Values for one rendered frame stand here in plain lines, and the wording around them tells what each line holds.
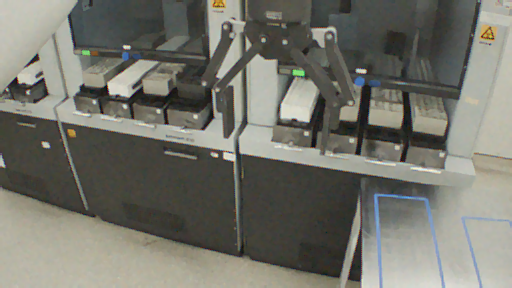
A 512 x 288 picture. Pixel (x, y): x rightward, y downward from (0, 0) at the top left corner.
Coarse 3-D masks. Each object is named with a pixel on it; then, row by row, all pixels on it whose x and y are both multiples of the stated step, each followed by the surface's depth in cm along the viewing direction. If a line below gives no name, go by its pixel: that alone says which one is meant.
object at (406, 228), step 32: (384, 192) 100; (416, 192) 100; (448, 192) 99; (480, 192) 99; (352, 224) 113; (384, 224) 90; (416, 224) 90; (448, 224) 89; (480, 224) 88; (352, 256) 120; (384, 256) 82; (416, 256) 81; (448, 256) 81; (480, 256) 80
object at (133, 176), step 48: (240, 0) 123; (240, 48) 131; (240, 96) 141; (96, 144) 163; (144, 144) 154; (192, 144) 147; (96, 192) 181; (144, 192) 170; (192, 192) 161; (240, 192) 161; (192, 240) 178; (240, 240) 174
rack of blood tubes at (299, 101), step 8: (304, 80) 149; (296, 88) 143; (304, 88) 143; (312, 88) 143; (288, 96) 138; (296, 96) 137; (304, 96) 138; (312, 96) 137; (288, 104) 132; (296, 104) 133; (304, 104) 132; (312, 104) 144; (288, 112) 132; (296, 112) 131; (304, 112) 130; (312, 112) 137; (304, 120) 132
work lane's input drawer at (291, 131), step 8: (320, 96) 149; (320, 104) 145; (280, 112) 139; (320, 112) 146; (280, 120) 132; (288, 120) 132; (296, 120) 131; (312, 120) 134; (280, 128) 132; (288, 128) 131; (296, 128) 130; (304, 128) 130; (312, 128) 130; (280, 136) 133; (288, 136) 133; (296, 136) 132; (304, 136) 131; (312, 136) 131; (288, 144) 132; (296, 144) 133; (304, 144) 132
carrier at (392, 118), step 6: (372, 108) 127; (378, 108) 127; (384, 108) 127; (372, 114) 128; (378, 114) 127; (384, 114) 126; (390, 114) 125; (396, 114) 125; (402, 114) 124; (372, 120) 129; (378, 120) 128; (384, 120) 127; (390, 120) 127; (396, 120) 126; (384, 126) 128; (390, 126) 128; (396, 126) 127
